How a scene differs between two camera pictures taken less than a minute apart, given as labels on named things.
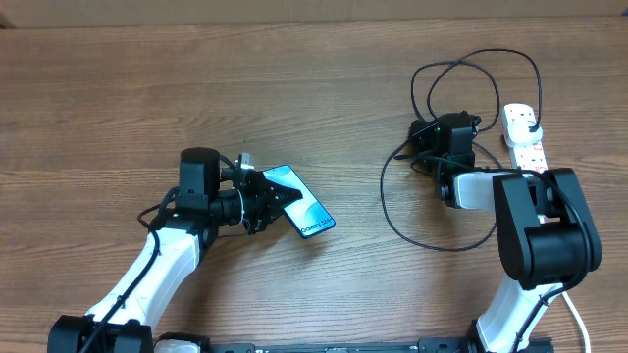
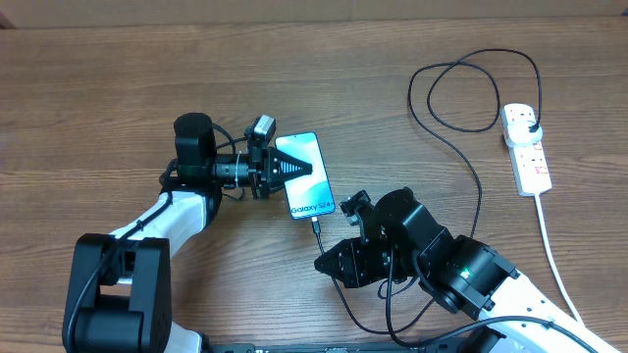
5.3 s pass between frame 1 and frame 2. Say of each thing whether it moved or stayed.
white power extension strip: stayed
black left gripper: moved
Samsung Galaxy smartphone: moved
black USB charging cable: moved
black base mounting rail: stayed
